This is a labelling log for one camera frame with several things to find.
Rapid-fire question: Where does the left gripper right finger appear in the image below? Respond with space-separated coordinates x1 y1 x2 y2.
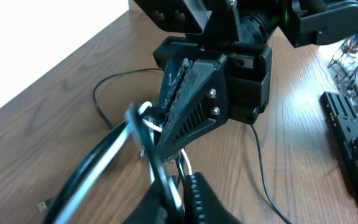
183 172 242 224

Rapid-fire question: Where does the black and white USB cable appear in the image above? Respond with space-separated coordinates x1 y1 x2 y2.
53 101 194 224

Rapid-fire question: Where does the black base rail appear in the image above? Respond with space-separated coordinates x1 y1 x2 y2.
319 91 358 199

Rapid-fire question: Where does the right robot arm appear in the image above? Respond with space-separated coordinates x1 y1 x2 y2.
137 0 358 159

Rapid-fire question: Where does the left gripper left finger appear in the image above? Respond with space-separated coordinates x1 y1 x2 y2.
123 179 179 224

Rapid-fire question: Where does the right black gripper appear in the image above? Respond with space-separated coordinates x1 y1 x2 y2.
153 0 272 159

